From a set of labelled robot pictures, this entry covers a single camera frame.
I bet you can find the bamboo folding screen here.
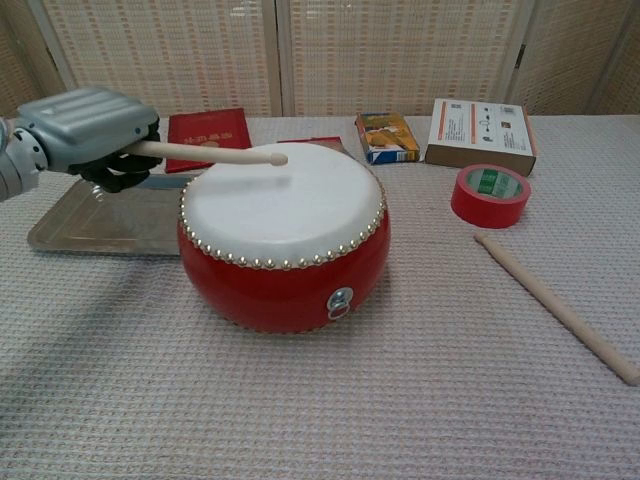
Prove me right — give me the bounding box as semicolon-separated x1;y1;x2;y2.
0;0;640;121

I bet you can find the blue snack packet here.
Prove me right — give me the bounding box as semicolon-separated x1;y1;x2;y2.
277;135;359;161

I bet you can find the white cardboard product box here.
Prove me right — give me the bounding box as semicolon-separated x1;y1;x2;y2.
424;97;539;178

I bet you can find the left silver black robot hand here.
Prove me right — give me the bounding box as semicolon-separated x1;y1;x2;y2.
17;87;164;195

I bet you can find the wooden drumstick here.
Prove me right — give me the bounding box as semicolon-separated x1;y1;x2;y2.
473;233;640;386
132;139;290;168

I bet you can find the metal tray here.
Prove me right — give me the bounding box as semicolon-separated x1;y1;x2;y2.
27;173;199;257

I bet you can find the red certificate book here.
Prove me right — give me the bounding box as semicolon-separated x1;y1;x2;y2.
164;106;253;175

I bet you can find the yellow snack box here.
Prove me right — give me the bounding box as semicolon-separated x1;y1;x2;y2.
355;111;421;166

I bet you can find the red tape roll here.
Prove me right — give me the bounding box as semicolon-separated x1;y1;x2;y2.
450;163;533;230

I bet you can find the red drum with white skin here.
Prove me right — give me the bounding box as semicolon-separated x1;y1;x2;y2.
175;142;390;335

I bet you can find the white woven tablecloth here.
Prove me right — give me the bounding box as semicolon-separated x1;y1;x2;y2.
0;114;640;480

